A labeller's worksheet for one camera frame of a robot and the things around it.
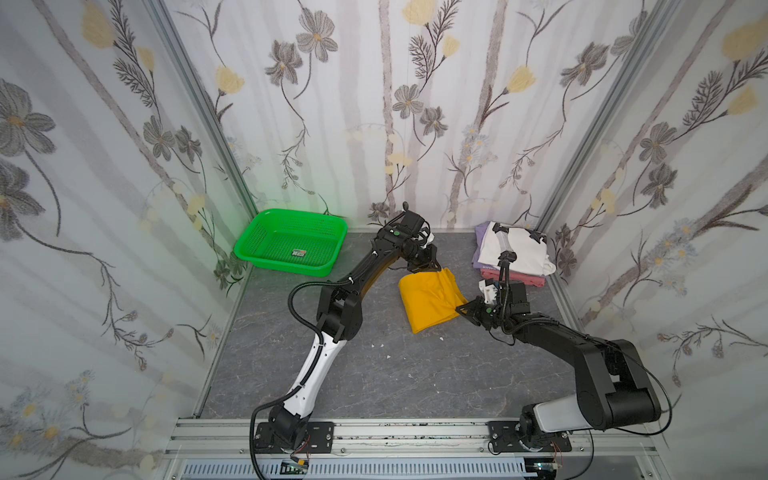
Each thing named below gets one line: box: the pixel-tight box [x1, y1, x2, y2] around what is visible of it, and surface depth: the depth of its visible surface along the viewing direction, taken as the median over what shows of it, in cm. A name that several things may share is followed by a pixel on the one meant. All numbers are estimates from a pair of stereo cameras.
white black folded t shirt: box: [478, 221, 556, 276], surface depth 111 cm
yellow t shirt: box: [398, 267, 469, 335], surface depth 95 cm
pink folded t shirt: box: [480, 268, 547, 287], surface depth 106 cm
